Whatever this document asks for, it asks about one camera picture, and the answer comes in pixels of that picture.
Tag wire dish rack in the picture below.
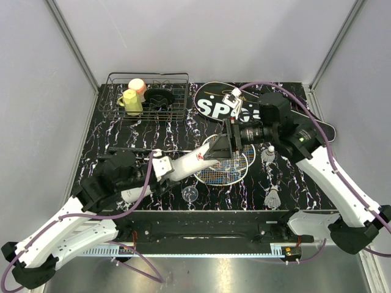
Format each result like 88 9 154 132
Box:
97 72 189 122

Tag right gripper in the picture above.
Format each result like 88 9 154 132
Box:
203 115 277 160

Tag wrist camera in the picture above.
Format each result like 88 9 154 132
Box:
222 87 243 111
152 149 174 182

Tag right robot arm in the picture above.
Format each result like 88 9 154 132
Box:
217 88 390 255

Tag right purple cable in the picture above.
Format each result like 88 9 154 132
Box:
239 81 391 257

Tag pink cup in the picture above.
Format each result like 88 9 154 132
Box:
128 78 147 103

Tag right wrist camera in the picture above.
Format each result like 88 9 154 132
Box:
222 87 243 111

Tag purple cable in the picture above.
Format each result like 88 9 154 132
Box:
239 81 391 257
0 152 164 292

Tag shuttlecock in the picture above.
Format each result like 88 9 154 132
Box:
264 186 281 210
260 145 276 162

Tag yellow-green mug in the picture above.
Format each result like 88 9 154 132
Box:
117 89 143 116

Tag white shuttlecock tube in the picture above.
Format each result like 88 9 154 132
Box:
121 143 219 203

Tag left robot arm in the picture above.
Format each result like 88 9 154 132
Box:
1 150 188 292

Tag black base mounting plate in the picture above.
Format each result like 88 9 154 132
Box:
115 211 314 256

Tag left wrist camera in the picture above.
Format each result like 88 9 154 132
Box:
152 149 174 182

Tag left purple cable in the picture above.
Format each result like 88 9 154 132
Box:
0 152 164 292

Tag marble pattern table mat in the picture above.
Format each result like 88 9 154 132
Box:
73 83 334 211

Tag lower badminton racket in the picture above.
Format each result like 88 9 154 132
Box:
98 150 249 190

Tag badminton racket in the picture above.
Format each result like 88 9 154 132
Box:
98 150 249 190
109 134 256 166

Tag black bowl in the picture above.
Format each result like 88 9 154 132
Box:
144 89 175 110

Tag black racket bag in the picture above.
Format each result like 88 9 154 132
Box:
193 81 337 143

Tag clear plastic tube cap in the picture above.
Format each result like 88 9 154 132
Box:
181 186 199 203

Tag upper badminton racket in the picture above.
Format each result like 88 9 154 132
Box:
109 134 256 166

